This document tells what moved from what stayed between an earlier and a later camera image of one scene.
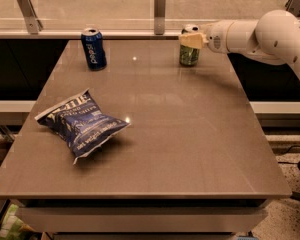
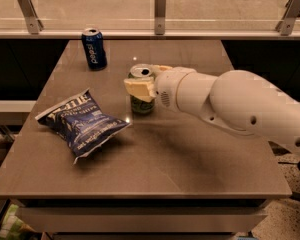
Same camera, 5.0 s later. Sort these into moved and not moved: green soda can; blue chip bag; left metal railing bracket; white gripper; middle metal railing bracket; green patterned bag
Moved: white gripper; green soda can
Not moved: left metal railing bracket; green patterned bag; middle metal railing bracket; blue chip bag
